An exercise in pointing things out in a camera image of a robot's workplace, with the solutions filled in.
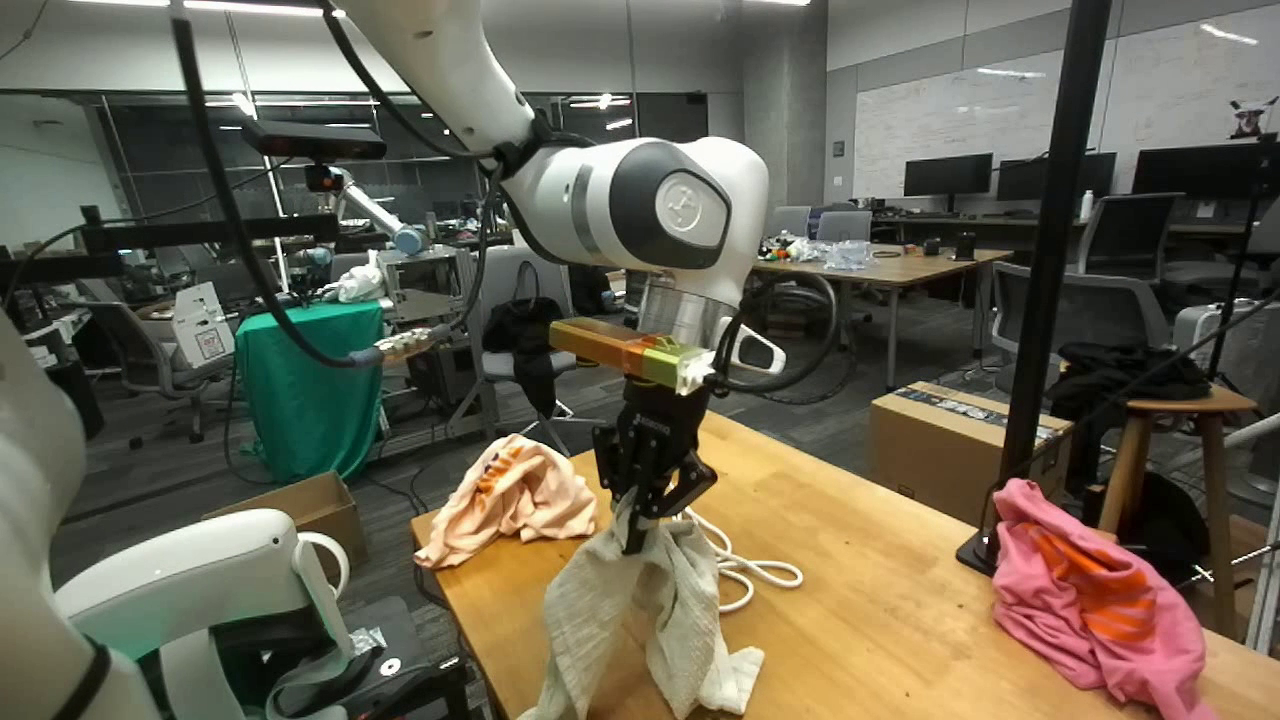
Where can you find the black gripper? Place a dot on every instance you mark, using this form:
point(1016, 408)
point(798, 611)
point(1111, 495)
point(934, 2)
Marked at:
point(652, 441)

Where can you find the white cloth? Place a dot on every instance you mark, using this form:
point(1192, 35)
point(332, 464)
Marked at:
point(642, 625)

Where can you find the peach shirt with orange print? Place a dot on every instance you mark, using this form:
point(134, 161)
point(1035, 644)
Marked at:
point(514, 500)

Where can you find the pink cloth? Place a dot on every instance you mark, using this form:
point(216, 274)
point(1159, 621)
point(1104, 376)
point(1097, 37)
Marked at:
point(1093, 601)

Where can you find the black handbag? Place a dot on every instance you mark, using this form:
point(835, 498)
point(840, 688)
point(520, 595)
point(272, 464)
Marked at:
point(524, 343)

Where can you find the grey office chair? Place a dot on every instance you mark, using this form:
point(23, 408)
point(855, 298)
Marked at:
point(486, 282)

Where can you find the cardboard box with printed tape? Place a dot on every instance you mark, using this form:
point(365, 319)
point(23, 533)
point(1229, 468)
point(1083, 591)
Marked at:
point(934, 446)

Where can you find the small brown cardboard box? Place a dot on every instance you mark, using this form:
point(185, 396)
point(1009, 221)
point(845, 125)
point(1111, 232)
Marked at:
point(314, 505)

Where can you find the wooden office desk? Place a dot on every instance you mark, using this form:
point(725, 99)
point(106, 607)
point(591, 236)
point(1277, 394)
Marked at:
point(904, 264)

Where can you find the black computer monitor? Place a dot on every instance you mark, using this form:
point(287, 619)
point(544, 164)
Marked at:
point(1022, 179)
point(946, 174)
point(1201, 168)

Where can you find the black vertical pole stand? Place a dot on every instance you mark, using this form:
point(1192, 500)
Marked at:
point(1055, 264)

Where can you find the grey mesh chair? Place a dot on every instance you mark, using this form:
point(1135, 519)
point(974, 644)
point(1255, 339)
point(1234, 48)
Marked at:
point(1093, 315)

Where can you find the black jacket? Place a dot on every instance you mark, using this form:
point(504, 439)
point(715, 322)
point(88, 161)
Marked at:
point(1122, 382)

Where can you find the white paper sign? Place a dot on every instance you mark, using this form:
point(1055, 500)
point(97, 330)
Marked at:
point(202, 322)

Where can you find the wooden stool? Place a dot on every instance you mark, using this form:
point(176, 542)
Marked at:
point(1192, 402)

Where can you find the black tripod stand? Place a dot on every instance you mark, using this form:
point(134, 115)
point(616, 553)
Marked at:
point(1236, 254)

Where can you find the black stereo camera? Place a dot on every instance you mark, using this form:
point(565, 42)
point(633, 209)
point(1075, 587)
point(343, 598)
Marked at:
point(314, 141)

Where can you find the black camera boom bar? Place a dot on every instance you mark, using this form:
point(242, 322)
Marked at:
point(202, 228)

